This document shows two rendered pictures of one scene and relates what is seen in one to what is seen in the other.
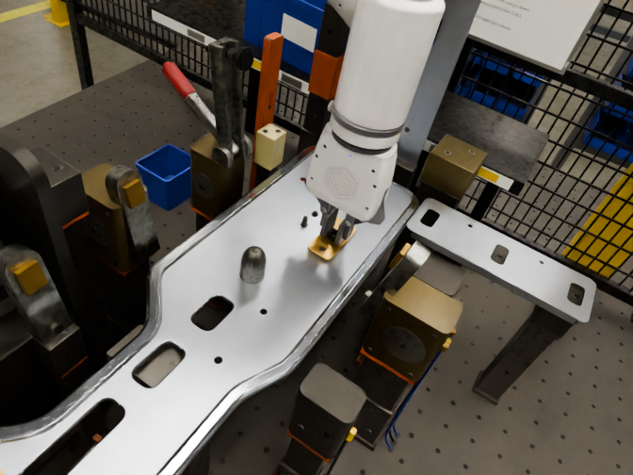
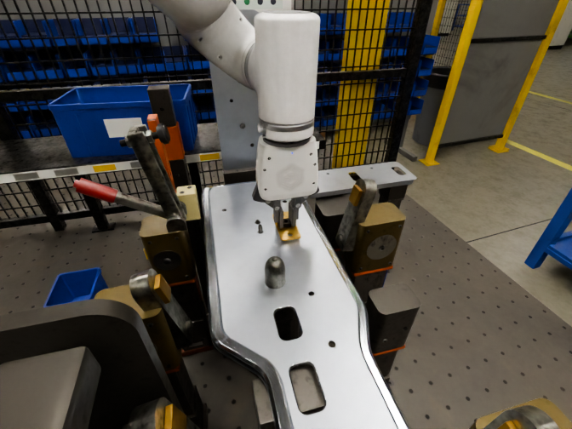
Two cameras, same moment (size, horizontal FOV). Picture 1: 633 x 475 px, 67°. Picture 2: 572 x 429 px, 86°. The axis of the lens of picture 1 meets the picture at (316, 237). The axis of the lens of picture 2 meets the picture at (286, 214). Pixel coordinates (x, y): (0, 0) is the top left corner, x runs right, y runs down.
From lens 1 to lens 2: 0.31 m
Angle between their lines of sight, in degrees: 29
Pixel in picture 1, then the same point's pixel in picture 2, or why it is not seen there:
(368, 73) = (297, 80)
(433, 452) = not seen: hidden behind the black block
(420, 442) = not seen: hidden behind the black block
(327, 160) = (275, 168)
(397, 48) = (311, 51)
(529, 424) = (405, 256)
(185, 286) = (249, 325)
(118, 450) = not seen: outside the picture
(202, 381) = (343, 365)
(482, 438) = (400, 279)
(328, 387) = (390, 299)
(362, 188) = (307, 171)
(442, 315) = (391, 213)
